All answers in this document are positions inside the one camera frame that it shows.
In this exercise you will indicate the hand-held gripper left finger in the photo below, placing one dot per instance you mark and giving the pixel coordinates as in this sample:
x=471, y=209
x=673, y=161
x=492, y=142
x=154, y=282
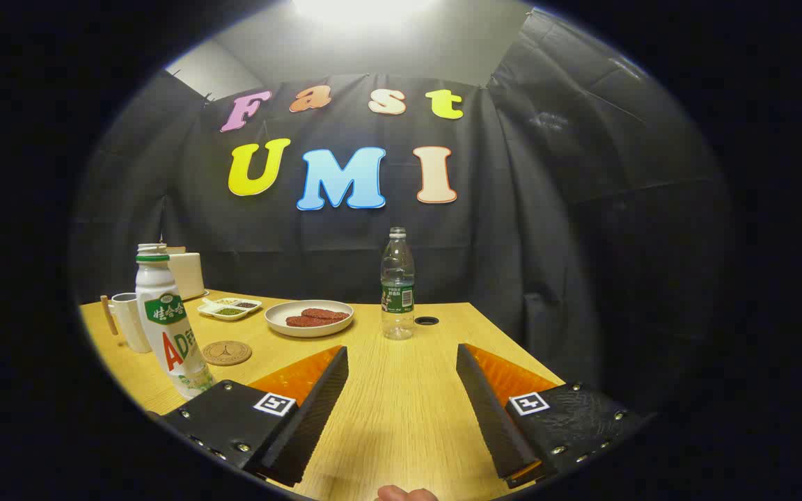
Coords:
x=310, y=424

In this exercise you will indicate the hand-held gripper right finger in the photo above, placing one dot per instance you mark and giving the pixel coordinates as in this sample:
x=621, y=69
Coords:
x=495, y=424

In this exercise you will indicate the round cork coaster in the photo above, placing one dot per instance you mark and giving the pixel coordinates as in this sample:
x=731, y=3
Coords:
x=227, y=353

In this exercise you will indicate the white juice bottle green label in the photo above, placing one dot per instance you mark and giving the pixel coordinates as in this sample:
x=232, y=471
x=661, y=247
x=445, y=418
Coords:
x=164, y=334

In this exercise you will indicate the clear plastic water bottle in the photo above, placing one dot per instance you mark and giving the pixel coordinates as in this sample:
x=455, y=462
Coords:
x=397, y=285

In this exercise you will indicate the wooden table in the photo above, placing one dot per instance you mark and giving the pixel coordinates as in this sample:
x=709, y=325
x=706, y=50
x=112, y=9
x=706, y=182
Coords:
x=401, y=390

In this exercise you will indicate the red-brown meat slice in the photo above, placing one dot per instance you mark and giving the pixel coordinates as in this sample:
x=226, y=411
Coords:
x=303, y=321
x=328, y=314

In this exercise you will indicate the white round plate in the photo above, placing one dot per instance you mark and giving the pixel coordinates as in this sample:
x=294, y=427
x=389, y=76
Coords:
x=279, y=316

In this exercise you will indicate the white divided condiment dish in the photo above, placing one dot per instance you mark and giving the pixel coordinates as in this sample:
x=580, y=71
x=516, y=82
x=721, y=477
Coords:
x=230, y=308

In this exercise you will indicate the black backdrop cloth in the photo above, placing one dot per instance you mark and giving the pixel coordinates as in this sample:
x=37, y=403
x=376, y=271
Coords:
x=512, y=243

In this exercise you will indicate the cream toaster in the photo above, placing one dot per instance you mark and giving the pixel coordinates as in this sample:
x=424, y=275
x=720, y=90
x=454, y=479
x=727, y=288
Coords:
x=187, y=275

